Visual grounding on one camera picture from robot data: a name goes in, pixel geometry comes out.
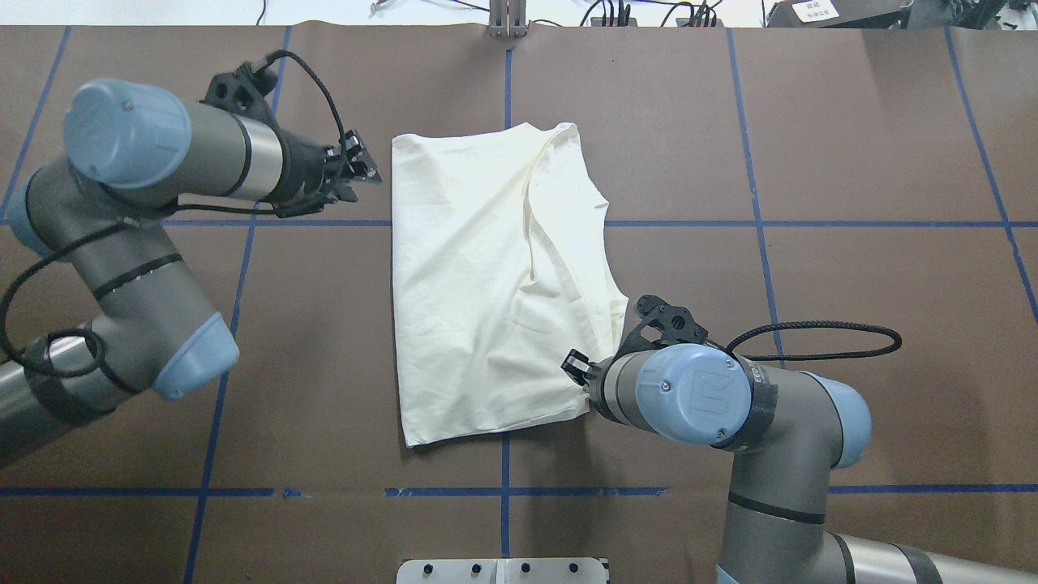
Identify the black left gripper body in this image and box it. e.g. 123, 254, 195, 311
203, 62, 337, 216

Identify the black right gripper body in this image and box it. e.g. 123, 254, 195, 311
616, 294, 709, 356

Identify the cream long-sleeve cat shirt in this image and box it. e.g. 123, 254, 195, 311
392, 122, 628, 449

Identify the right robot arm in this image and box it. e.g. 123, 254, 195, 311
559, 295, 1036, 583

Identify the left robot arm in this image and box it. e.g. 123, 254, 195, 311
2, 49, 381, 466

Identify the orange black connector block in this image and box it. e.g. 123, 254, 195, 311
579, 1, 637, 28

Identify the black box with label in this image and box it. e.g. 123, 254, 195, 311
765, 1, 913, 29

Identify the aluminium frame post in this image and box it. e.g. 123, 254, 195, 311
488, 0, 529, 38

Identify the white camera mast base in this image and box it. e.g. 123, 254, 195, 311
397, 557, 611, 583

